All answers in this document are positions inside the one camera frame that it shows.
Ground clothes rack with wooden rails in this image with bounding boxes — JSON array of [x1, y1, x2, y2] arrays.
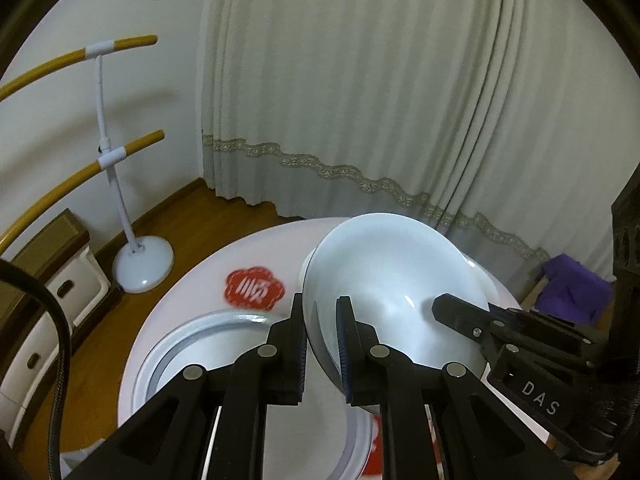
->
[[0, 35, 175, 293]]

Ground round white printed table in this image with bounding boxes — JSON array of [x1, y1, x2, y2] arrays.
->
[[116, 217, 551, 480]]

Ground white bowl grey band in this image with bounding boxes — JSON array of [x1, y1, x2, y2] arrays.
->
[[298, 252, 513, 313], [302, 213, 492, 417]]

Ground black cable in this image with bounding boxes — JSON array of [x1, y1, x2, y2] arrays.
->
[[0, 259, 68, 480]]

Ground white plate patterned grey rim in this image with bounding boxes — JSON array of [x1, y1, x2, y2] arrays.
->
[[134, 312, 376, 480]]

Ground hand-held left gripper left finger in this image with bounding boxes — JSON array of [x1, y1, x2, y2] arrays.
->
[[65, 292, 307, 480]]

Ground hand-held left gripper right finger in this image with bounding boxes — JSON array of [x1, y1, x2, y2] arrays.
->
[[337, 296, 576, 480]]

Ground white plate plain grey bands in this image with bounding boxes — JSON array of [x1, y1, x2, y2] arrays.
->
[[132, 310, 377, 480]]

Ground purple cloth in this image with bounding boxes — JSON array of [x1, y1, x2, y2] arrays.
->
[[540, 255, 617, 327]]

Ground cream curtain with lace trim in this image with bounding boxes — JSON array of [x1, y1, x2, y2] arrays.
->
[[199, 0, 640, 281]]

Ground brown cabinet with white drawers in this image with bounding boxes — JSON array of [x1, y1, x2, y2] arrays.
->
[[0, 210, 121, 453]]

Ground person's right forearm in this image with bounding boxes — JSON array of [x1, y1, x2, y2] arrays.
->
[[594, 354, 640, 442]]

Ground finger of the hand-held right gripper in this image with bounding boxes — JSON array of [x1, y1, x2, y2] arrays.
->
[[432, 294, 531, 358]]

